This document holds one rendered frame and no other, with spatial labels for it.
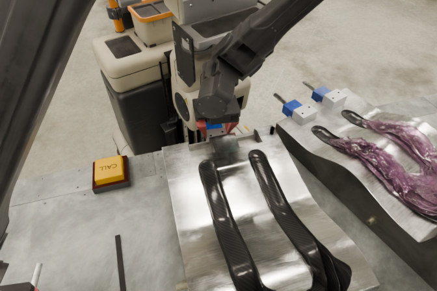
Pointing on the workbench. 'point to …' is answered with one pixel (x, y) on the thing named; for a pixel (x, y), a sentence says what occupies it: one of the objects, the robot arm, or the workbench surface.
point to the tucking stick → (120, 263)
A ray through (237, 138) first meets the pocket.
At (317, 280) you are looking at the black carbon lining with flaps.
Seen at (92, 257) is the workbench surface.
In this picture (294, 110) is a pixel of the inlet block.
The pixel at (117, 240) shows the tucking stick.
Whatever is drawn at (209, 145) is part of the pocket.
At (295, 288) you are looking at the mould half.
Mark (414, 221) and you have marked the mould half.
